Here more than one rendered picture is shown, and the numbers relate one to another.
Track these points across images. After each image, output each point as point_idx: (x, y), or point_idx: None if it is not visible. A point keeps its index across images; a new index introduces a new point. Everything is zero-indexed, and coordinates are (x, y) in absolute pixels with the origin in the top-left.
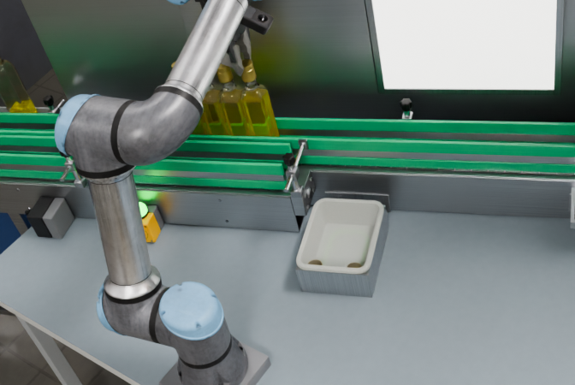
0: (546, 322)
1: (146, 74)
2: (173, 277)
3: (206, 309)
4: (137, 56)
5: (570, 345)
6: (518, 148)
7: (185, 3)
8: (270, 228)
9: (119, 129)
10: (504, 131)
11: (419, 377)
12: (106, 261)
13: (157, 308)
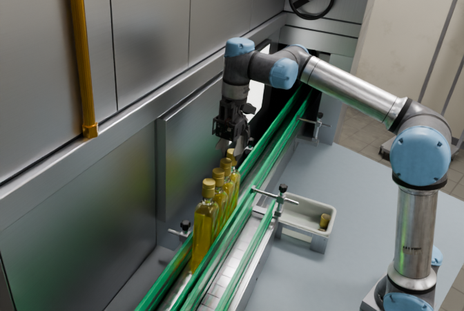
0: (351, 177)
1: (119, 249)
2: None
3: None
4: (116, 235)
5: (362, 175)
6: (288, 129)
7: (170, 139)
8: (266, 258)
9: (448, 125)
10: (271, 130)
11: (384, 220)
12: (427, 260)
13: None
